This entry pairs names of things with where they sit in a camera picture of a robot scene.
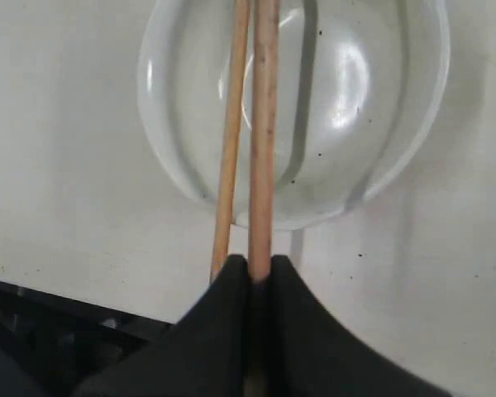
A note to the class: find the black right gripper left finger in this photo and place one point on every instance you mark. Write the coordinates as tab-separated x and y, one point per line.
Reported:
201	355

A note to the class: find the white ceramic bowl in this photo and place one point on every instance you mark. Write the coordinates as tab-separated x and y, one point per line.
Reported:
360	85

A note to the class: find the brown wooden chopstick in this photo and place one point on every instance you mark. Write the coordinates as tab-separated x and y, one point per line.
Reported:
264	109
230	140

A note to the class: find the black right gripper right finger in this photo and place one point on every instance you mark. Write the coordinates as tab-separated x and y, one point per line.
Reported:
311	354

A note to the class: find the dark table frame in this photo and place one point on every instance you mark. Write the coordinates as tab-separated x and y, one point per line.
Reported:
64	341

